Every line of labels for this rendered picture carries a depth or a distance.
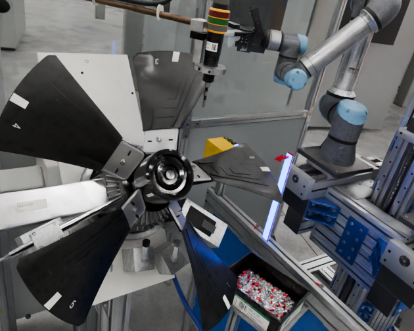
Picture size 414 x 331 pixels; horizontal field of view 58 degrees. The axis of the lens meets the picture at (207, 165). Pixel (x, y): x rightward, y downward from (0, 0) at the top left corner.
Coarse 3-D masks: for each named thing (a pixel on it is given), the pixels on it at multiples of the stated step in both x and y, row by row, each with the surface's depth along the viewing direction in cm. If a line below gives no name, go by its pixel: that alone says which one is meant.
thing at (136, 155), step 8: (120, 144) 83; (128, 144) 83; (120, 152) 84; (136, 152) 84; (112, 160) 85; (128, 160) 85; (136, 160) 86; (104, 168) 86; (112, 168) 86; (120, 168) 86; (128, 168) 86; (120, 176) 87; (128, 176) 87
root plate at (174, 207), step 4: (172, 204) 89; (176, 204) 92; (172, 208) 87; (176, 208) 91; (180, 208) 94; (172, 212) 85; (176, 212) 89; (180, 216) 90; (184, 216) 94; (176, 220) 86; (180, 220) 89; (184, 220) 92; (180, 224) 87; (184, 224) 90; (180, 228) 86
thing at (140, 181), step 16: (144, 160) 85; (160, 160) 84; (176, 160) 86; (144, 176) 81; (160, 176) 82; (176, 176) 85; (192, 176) 86; (128, 192) 89; (144, 192) 84; (160, 192) 81; (176, 192) 84; (160, 208) 92
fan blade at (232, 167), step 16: (240, 144) 112; (208, 160) 101; (224, 160) 103; (240, 160) 106; (256, 160) 109; (224, 176) 95; (240, 176) 99; (256, 176) 102; (272, 176) 107; (256, 192) 97; (272, 192) 101
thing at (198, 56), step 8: (192, 24) 78; (200, 24) 78; (192, 32) 79; (200, 32) 78; (200, 40) 79; (200, 48) 80; (200, 56) 80; (200, 64) 81; (208, 72) 79; (216, 72) 79; (224, 72) 81
